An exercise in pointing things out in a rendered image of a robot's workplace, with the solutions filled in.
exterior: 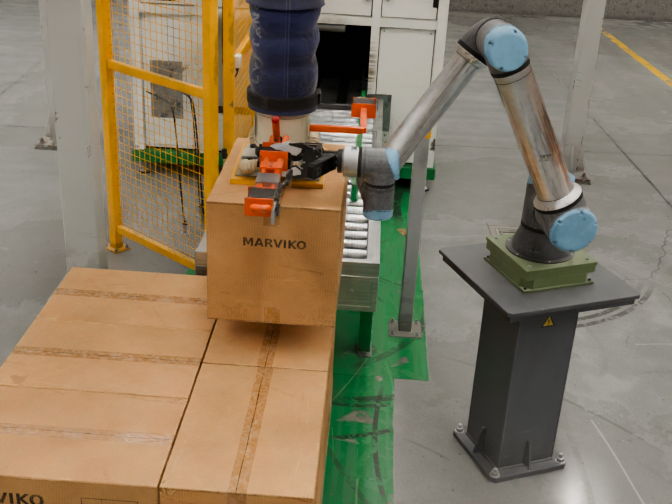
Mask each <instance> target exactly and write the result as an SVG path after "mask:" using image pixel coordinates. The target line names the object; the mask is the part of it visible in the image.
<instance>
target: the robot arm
mask: <svg viewBox="0 0 672 504"><path fill-rule="evenodd" d="M530 63H531V61H530V58H529V55H528V43H527V40H526V38H525V36H524V34H523V33H522V32H521V31H520V30H519V29H518V28H516V27H514V26H513V25H511V24H510V23H509V22H508V21H507V20H505V19H503V18H501V17H488V18H485V19H483V20H481V21H479V22H477V23H476V24H474V25H473V26H472V27H471V28H469V29H468V30H467V31H466V32H465V33H464V34H463V35H462V36H461V38H460V39H459V40H458V42H457V51H456V53H455V54H454V55H453V56H452V58H451V59H450V60H449V62H448V63H447V64H446V66H445V67H444V68H443V69H442V71H441V72H440V73H439V75H438V76H437V77H436V79H435V80H434V81H433V82H432V84H431V85H430V86H429V88H428V89H427V90H426V91H425V93H424V94H423V95H422V97H421V98H420V99H419V101H418V102H417V103H416V104H415V106H414V107H413V108H412V110H411V111H410V112H409V114H408V115H407V116H406V117H405V119H404V120H403V121H402V123H401V124H400V125H399V126H398V128H397V129H396V130H395V132H394V133H393V134H392V136H391V137H390V138H389V139H388V141H387V142H386V143H385V145H384V146H383V147H382V148H375V147H356V145H353V146H345V147H344V150H343V149H338V151H331V150H324V149H323V143H314V142H305V143H292V142H290V141H285V142H283V143H275V144H272V145H270V147H271V148H273V149H275V150H281V151H283V152H290V153H291V154H292V155H294V156H297V155H298V154H300V153H304V154H302V155H301V158H302V159H303V164H301V166H300V167H298V166H297V165H294V166H291V168H290V169H292V170H293V178H295V179H304V178H307V177H308V178H311V179H314V180H315V179H317V178H319V177H321V176H323V175H325V174H327V173H329V172H331V171H333V170H335V169H336V167H337V173H342V172H343V177H356V184H357V188H358V189H359V191H360V194H361V198H362V201H363V210H362V211H363V216H364V217H365V218H367V219H369V220H374V221H384V220H388V219H390V218H391V217H392V215H393V211H394V209H393V204H394V190H395V180H398V179H399V178H400V175H399V170H400V169H401V168H402V166H403V165H404V164H405V163H406V161H407V160H408V159H409V158H410V156H411V155H412V154H413V152H414V151H415V150H416V149H417V147H418V146H419V145H420V144H421V142H422V141H423V140H424V139H425V137H426V136H427V135H428V133H429V132H430V131H431V130H432V128H433V127H434V126H435V125H436V123H437V122H438V121H439V119H440V118H441V117H442V116H443V114H444V113H445V112H446V111H447V109H448V108H449V107H450V105H451V104H452V103H453V102H454V100H455V99H456V98H457V97H458V95H459V94H460V93H461V92H462V90H463V89H464V88H465V86H466V85H467V84H468V83H469V81H470V80H471V79H472V78H473V76H474V75H475V74H476V72H477V71H478V70H479V69H480V68H484V67H488V69H489V72H490V74H491V77H492V78H493V79H494V82H495V85H496V87H497V90H498V93H499V95H500V98H501V101H502V103H503V106H504V109H505V111H506V114H507V117H508V119H509V122H510V125H511V127H512V130H513V133H514V135H515V138H516V141H517V143H518V146H519V148H520V151H521V154H522V156H523V159H524V162H525V164H526V167H527V170H528V172H529V176H528V180H527V182H526V183H527V185H526V192H525V198H524V205H523V211H522V218H521V224H520V226H519V227H518V229H517V231H516V233H515V234H514V236H513V238H512V243H511V246H512V248H513V249H514V250H515V251H516V252H518V253H520V254H522V255H524V256H527V257H530V258H534V259H539V260H557V259H561V258H564V257H566V256H567V255H568V253H569V252H574V251H578V250H581V249H583V248H584V247H586V246H587V245H589V244H590V242H591V241H593V239H594V238H595V236H596V234H597V231H598V222H597V219H596V217H595V215H594V214H593V213H592V212H591V211H590V210H589V208H588V206H587V203H586V200H585V197H584V194H583V191H582V189H581V186H580V185H579V184H577V183H575V177H574V175H572V174H571V173H569V172H568V169H567V166H566V164H565V161H564V158H563V155H562V152H561V149H560V147H559V144H558V141H557V138H556V135H555V132H554V129H553V127H552V124H551V121H550V118H549V115H548V112H547V110H546V107H545V104H544V101H543V98H542V95H541V93H540V90H539V87H538V84H537V81H536V78H535V76H534V73H533V70H532V67H531V64H530ZM312 144H318V145H312ZM302 168H303V169H302ZM290 169H288V170H287V171H283V173H282V176H284V177H286V174H287V173H288V172H289V170H290Z"/></svg>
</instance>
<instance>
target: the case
mask: <svg viewBox="0 0 672 504"><path fill-rule="evenodd" d="M249 141H250V140H249V138H237V139H236V141H235V143H234V145H233V147H232V149H231V152H230V154H229V156H228V158H227V160H226V162H225V164H224V166H223V168H222V170H221V172H220V174H219V176H218V178H217V180H216V182H215V184H214V186H213V188H212V191H211V193H210V195H209V197H208V199H207V201H206V237H207V317H208V319H219V320H233V321H247V322H261V323H275V324H289V325H303V326H317V327H331V328H334V327H335V320H336V311H337V302H338V293H339V285H340V276H341V267H342V258H343V250H344V236H345V219H346V202H347V185H348V177H343V172H342V173H337V167H336V169H335V170H333V171H331V172H329V173H327V174H325V178H324V186H323V189H307V188H292V187H291V183H290V184H289V185H288V186H286V184H285V185H284V186H283V187H282V188H281V195H280V199H279V204H281V207H280V212H279V216H276V217H275V221H274V225H271V217H258V216H245V215H244V198H245V197H247V196H248V186H253V187H254V186H255V185H238V184H230V177H231V175H232V172H233V169H234V167H235V164H236V161H237V159H238V156H239V153H240V151H241V148H242V145H243V144H244V143H246V144H250V143H249Z"/></svg>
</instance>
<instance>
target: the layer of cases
mask: <svg viewBox="0 0 672 504"><path fill-rule="evenodd" d="M334 343H335V327H334V328H331V327H317V326H303V325H289V324H275V323H261V322H247V321H233V320H219V319H208V317H207V276H198V275H183V274H168V273H153V272H139V271H124V270H109V269H94V268H79V267H72V268H71V270H70V271H69V273H68V274H67V275H66V277H65V278H64V280H63V281H62V282H61V284H60V285H59V287H58V288H57V289H56V291H55V292H54V293H53V295H52V296H51V298H50V299H49V300H48V302H47V303H46V305H45V306H44V307H43V309H42V310H41V312H40V313H39V314H38V316H37V317H36V319H35V320H34V321H33V323H32V324H31V326H30V327H29V328H28V330H27V331H26V332H25V334H24V335H23V337H22V338H21V339H20V341H19V342H18V344H17V345H16V346H15V348H14V349H13V351H12V352H11V353H10V355H9V356H8V358H7V359H6V360H5V362H4V363H3V365H2V366H1V367H0V504H320V495H321V485H322V475H323V465H324V455H325V446H326V436H327V426H328V416H329V407H330V397H331V387H332V377H333V361H334Z"/></svg>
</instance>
